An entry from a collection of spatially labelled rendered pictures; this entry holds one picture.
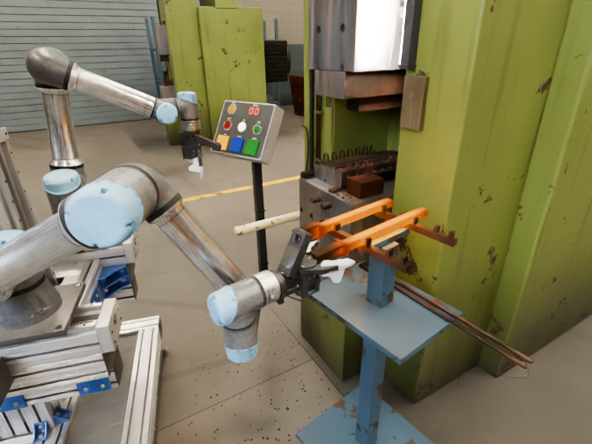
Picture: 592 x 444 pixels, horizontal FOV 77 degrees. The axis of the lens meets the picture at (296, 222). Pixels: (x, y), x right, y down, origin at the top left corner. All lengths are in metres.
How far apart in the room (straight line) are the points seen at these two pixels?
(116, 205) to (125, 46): 8.56
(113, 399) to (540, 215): 1.80
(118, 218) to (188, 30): 5.59
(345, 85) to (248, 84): 4.93
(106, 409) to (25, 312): 0.69
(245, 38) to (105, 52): 3.76
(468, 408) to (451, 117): 1.27
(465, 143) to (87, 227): 1.06
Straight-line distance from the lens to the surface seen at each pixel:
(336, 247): 0.96
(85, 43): 9.17
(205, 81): 6.23
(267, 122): 1.85
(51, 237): 0.84
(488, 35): 1.28
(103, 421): 1.71
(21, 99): 9.23
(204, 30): 6.16
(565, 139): 1.62
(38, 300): 1.18
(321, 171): 1.63
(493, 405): 2.03
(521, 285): 1.83
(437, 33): 1.34
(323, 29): 1.55
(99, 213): 0.74
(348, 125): 1.81
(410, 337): 1.14
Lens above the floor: 1.45
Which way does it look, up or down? 25 degrees down
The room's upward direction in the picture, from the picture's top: 1 degrees counter-clockwise
